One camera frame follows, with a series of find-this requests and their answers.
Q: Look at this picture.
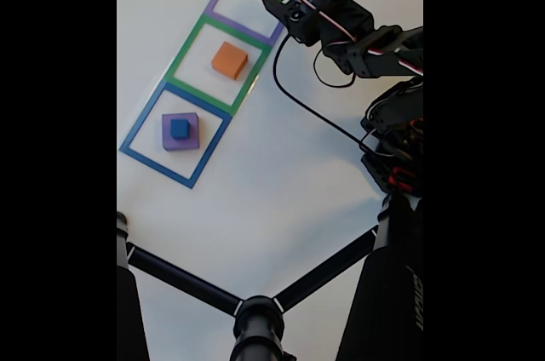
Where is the black camera cable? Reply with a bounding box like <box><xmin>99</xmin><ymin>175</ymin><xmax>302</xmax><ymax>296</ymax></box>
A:
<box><xmin>272</xmin><ymin>32</ymin><xmax>397</xmax><ymax>158</ymax></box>

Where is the green square frame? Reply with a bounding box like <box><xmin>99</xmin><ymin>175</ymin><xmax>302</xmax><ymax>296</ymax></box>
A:
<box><xmin>163</xmin><ymin>13</ymin><xmax>273</xmax><ymax>117</ymax></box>

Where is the black camera tripod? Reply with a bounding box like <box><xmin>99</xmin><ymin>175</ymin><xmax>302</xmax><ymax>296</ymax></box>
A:
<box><xmin>117</xmin><ymin>192</ymin><xmax>424</xmax><ymax>361</ymax></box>

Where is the purple square block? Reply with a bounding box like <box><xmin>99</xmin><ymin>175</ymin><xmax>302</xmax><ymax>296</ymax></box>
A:
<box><xmin>161</xmin><ymin>112</ymin><xmax>201</xmax><ymax>152</ymax></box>

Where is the small blue cube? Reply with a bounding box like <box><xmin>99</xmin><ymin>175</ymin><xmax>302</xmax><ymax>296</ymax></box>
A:
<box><xmin>169</xmin><ymin>118</ymin><xmax>191</xmax><ymax>140</ymax></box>

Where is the blue square frame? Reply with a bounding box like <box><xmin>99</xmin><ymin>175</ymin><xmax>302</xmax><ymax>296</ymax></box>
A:
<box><xmin>118</xmin><ymin>81</ymin><xmax>233</xmax><ymax>190</ymax></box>

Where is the red white servo cable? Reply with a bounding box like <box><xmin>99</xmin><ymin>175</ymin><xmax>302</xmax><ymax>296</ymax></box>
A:
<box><xmin>293</xmin><ymin>0</ymin><xmax>424</xmax><ymax>77</ymax></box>

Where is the orange square block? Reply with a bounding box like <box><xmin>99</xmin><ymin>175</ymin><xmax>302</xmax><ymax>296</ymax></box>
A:
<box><xmin>210</xmin><ymin>41</ymin><xmax>249</xmax><ymax>81</ymax></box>

